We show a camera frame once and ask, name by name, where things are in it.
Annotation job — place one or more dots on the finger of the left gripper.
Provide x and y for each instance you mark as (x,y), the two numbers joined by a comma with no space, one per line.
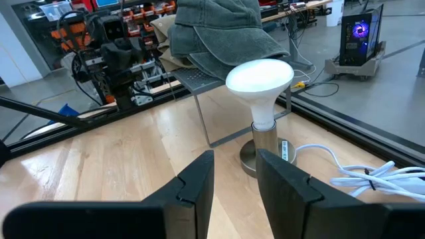
(111,56)
(134,54)

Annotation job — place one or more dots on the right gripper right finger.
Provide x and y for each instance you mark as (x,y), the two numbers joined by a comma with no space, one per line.
(332,219)

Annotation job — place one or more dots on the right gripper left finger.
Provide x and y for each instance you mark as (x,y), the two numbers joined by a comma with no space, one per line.
(99,222)

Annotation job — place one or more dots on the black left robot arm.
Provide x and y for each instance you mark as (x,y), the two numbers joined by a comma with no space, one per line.
(86,66)

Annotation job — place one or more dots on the grey perforated metal shelf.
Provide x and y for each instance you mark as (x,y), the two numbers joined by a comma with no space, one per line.
(196,79)

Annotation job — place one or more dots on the blue tray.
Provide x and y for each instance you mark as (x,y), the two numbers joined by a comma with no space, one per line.
(66,111)

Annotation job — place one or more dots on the clear plastic box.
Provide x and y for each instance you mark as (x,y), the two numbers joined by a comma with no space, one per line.
(54,10)

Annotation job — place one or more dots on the white bulb table lamp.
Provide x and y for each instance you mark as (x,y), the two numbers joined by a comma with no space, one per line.
(259,83)

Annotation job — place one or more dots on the grey cart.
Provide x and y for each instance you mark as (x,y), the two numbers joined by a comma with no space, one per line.
(352,69)

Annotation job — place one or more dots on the wooden work table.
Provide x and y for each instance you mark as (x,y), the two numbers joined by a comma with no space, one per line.
(292,13)

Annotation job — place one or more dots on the black computer tower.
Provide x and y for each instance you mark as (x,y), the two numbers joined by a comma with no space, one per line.
(360,33)

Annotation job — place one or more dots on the white bucket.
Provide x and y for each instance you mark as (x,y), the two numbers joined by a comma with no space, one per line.
(335,13)

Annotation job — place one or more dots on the black aluminium table frame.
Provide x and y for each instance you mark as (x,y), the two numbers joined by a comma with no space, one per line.
(348,126)

